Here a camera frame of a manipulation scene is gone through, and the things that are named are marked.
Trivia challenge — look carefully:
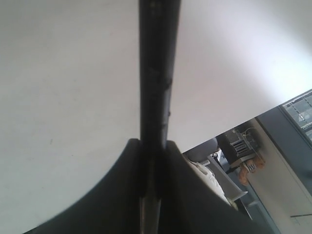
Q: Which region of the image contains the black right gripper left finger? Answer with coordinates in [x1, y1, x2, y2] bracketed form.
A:
[29, 139, 140, 234]

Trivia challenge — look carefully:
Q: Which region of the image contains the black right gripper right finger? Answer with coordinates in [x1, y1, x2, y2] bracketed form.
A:
[160, 141, 270, 234]

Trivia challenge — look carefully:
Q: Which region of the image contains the black paintbrush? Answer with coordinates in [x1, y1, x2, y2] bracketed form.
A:
[138, 0, 181, 234]

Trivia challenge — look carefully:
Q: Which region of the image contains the person in white shirt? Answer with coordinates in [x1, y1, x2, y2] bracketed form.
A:
[186, 159, 233, 207]

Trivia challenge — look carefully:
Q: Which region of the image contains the grey machine on shelf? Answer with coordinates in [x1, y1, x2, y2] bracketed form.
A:
[225, 127, 260, 168]

